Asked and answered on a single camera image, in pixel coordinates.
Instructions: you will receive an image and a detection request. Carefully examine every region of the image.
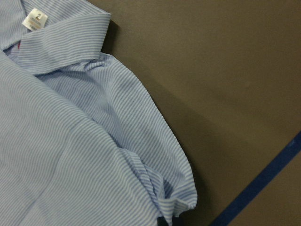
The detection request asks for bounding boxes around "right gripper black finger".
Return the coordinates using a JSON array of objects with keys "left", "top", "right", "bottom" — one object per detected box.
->
[{"left": 157, "top": 218, "right": 166, "bottom": 226}]

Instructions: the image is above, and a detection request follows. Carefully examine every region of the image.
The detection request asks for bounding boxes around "light blue striped shirt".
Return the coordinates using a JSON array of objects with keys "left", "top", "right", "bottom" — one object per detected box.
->
[{"left": 0, "top": 0, "right": 198, "bottom": 226}]

